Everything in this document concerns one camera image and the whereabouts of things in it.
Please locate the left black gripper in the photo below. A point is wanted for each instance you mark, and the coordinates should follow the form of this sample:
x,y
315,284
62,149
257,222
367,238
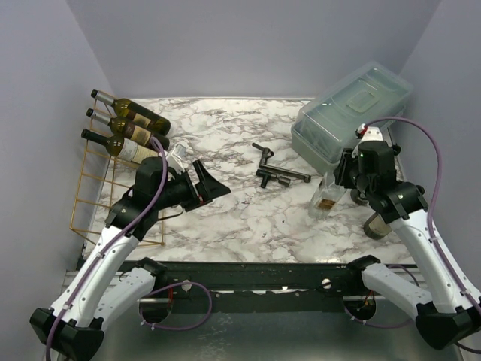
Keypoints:
x,y
207,189

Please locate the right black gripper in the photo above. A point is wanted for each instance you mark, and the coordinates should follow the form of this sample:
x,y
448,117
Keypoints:
x,y
343,171

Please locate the clear square glass bottle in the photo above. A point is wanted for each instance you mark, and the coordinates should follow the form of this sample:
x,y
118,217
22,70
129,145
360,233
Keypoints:
x,y
326,196

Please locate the green wine bottle white label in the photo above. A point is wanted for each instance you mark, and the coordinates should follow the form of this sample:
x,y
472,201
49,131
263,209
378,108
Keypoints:
x,y
120,147

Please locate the green wine bottle brown label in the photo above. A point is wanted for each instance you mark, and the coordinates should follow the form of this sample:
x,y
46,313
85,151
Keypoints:
x,y
126,128

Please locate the green wine bottle silver neck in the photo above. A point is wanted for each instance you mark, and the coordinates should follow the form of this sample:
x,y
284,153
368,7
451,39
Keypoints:
x,y
135,112

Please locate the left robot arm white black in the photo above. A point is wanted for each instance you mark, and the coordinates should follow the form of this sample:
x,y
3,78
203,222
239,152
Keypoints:
x,y
75,324

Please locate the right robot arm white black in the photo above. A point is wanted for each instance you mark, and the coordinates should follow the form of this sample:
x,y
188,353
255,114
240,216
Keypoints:
x,y
449,309

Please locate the green wine bottle near arm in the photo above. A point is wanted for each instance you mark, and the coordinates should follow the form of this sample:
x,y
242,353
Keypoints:
x,y
375,227

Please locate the clear plastic storage box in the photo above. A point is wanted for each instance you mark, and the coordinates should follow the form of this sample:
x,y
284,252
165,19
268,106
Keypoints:
x,y
327,125

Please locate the dark metal lever corkscrew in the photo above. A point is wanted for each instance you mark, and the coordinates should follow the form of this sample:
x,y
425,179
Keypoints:
x,y
266,154

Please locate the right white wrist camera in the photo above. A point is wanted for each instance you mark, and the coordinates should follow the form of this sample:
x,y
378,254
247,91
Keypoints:
x,y
368,133

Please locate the black T-handle corkscrew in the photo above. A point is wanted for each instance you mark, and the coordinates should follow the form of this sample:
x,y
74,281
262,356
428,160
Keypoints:
x,y
267,176

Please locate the gold wire wine rack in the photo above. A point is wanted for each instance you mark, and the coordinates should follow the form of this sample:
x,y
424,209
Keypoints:
x,y
102,181

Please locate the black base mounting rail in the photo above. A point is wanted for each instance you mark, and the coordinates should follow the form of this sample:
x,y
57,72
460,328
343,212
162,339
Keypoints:
x,y
235,287

